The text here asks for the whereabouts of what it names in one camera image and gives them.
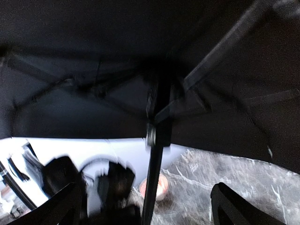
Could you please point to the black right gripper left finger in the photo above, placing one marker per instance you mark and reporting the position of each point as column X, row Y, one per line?
column 62, row 209

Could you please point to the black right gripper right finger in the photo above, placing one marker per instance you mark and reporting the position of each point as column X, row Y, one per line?
column 229, row 208

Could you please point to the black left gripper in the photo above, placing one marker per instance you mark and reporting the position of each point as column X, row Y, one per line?
column 107, row 191

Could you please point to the lavender and black folding umbrella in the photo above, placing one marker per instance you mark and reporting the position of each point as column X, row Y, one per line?
column 217, row 75

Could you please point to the red patterned ceramic bowl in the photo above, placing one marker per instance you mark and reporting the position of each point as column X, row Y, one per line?
column 162, row 188

